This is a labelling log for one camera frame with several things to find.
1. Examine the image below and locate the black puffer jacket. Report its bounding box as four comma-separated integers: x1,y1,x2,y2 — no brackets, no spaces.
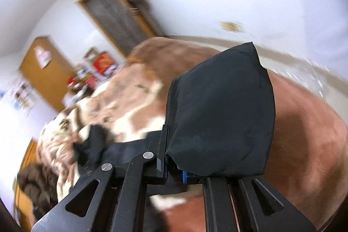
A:
72,42,276,194

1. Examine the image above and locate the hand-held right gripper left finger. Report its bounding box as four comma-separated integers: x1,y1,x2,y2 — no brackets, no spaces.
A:
31,125,170,232

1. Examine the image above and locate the wooden framed door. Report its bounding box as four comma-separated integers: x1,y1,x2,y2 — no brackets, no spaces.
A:
77,0,166,57

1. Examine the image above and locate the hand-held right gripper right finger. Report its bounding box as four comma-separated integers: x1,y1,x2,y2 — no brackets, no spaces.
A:
181,171,317,232

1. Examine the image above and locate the cartoon wall sticker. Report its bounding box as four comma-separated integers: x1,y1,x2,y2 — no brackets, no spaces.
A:
0,72,38,115

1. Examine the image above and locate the white plastic bag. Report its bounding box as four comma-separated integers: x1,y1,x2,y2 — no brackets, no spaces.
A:
34,47,52,68

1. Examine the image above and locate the wooden wardrobe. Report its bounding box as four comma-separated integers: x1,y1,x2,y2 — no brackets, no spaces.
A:
19,36,75,113

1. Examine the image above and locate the brown and white printed blanket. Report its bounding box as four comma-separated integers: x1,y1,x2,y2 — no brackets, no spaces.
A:
37,36,346,232

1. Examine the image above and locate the red box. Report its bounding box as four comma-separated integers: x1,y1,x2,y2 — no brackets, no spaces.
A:
91,51,117,73

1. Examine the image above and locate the brown puffer coat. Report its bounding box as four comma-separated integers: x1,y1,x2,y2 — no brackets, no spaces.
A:
16,163,59,222

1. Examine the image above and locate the cardboard box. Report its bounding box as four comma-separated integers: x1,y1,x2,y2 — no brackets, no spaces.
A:
83,47,100,61

